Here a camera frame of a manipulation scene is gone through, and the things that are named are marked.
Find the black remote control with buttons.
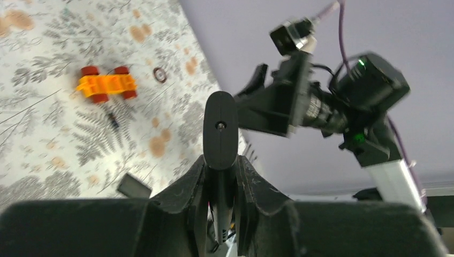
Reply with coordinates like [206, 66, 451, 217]
[203, 91, 239, 245]

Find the small dark ring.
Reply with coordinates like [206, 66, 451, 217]
[153, 67, 168, 84]

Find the dark blue battery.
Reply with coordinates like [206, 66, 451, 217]
[107, 113, 119, 129]

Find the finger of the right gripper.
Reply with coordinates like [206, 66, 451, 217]
[236, 64, 268, 98]

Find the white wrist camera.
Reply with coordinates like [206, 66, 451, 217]
[269, 18, 317, 56]

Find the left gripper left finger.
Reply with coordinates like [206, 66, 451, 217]
[1, 157, 207, 256]

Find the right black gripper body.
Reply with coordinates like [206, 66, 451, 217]
[236, 51, 316, 137]

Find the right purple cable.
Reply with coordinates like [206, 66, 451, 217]
[312, 0, 426, 199]

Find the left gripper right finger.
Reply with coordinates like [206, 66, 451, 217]
[236, 156, 447, 256]

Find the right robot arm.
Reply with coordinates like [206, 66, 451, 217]
[234, 52, 427, 213]

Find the floral table mat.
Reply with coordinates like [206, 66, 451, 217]
[1, 1, 218, 209]

